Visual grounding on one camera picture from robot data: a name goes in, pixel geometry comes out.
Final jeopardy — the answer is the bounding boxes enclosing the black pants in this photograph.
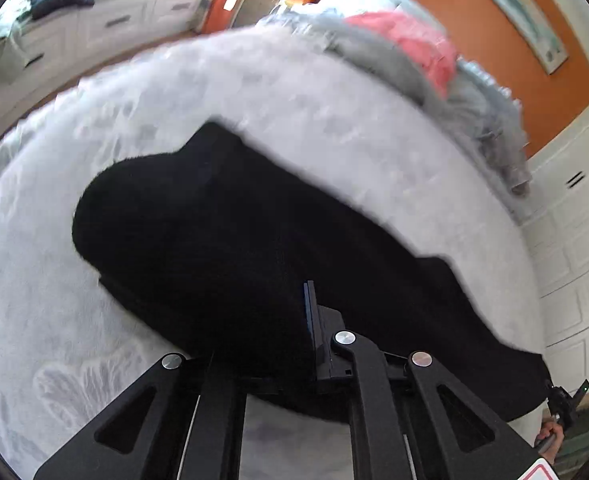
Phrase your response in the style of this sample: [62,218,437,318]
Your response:
[72,122,550,422]

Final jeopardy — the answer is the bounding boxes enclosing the person's right hand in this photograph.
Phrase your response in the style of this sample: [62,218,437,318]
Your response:
[536,418,564,465]

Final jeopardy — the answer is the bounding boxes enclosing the grey butterfly bedspread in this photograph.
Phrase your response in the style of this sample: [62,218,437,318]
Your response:
[0,26,548,479]

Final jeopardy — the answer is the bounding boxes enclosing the white wardrobe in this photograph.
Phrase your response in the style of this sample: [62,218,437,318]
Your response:
[522,107,589,402]

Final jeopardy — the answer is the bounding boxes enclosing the grey duvet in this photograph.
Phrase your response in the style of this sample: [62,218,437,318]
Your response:
[259,0,532,209]

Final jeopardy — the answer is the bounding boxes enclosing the pink pillow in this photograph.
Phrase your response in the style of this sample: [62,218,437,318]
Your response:
[345,11,459,98]

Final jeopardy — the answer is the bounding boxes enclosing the white window drawer cabinet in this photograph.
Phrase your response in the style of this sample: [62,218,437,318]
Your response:
[0,0,211,131]

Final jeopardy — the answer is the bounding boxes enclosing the framed wall picture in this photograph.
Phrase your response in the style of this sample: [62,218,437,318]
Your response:
[493,0,567,75]

